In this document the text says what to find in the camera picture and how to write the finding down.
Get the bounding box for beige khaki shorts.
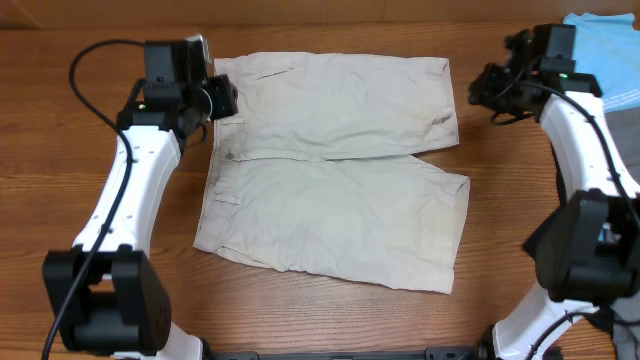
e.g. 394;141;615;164
194;52;470;294

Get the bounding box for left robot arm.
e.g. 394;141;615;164
41;35;238;359

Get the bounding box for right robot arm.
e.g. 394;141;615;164
425;24;639;359

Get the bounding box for light blue shirt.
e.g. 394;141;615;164
563;13;640;112

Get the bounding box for grey garment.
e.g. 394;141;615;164
606;108;640;360

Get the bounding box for black garment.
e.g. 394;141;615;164
522;149;616;335

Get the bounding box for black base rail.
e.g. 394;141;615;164
202;344;489;360

